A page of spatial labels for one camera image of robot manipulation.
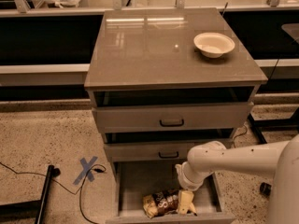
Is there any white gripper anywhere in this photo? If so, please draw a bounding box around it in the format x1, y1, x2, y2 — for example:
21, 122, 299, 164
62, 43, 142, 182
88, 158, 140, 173
175, 161, 206, 216

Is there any brown chip bag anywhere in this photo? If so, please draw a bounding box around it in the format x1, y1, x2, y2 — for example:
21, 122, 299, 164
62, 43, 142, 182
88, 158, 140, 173
143, 189, 180, 218

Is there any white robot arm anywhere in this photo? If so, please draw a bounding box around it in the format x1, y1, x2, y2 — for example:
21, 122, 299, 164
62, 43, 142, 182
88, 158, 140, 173
176, 135, 299, 224

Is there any bottom grey drawer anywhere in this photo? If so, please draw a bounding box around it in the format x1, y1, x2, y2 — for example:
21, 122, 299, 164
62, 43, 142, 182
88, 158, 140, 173
106, 160, 235, 224

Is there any grey drawer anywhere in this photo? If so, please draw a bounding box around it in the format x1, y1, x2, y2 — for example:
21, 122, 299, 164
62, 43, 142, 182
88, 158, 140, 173
104, 139, 211, 162
106, 160, 235, 224
92, 103, 253, 133

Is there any middle grey drawer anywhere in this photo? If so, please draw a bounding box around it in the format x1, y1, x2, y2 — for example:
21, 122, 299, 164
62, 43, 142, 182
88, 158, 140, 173
104, 139, 211, 162

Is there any top grey drawer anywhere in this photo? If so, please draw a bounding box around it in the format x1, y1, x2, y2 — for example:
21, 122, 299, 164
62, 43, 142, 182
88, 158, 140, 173
92, 103, 253, 133

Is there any grey drawer cabinet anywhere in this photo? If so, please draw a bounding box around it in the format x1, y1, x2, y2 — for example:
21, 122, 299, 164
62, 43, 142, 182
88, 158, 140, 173
84, 7, 269, 224

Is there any black caster leg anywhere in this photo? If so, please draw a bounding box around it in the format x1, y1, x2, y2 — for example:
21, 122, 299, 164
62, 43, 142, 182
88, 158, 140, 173
260, 182, 272, 197

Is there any blue tape cross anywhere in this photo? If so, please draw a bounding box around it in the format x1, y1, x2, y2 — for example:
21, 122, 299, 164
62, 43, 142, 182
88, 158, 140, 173
73, 156, 97, 185

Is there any black stand leg left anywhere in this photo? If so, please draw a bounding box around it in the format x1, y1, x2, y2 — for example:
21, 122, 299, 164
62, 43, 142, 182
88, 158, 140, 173
0, 165, 60, 224

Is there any white paper bowl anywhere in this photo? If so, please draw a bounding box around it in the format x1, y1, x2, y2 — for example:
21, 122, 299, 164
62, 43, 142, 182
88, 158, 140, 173
193, 33, 235, 59

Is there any black cable behind cabinet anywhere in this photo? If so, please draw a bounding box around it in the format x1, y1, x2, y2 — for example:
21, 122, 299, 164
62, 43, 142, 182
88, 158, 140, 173
232, 123, 249, 147

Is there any black floor cable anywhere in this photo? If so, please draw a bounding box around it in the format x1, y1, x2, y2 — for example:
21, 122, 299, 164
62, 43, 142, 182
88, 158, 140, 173
0, 161, 107, 224

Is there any metal railing frame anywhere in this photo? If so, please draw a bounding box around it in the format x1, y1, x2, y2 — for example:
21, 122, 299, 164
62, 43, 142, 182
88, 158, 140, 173
0, 0, 299, 19

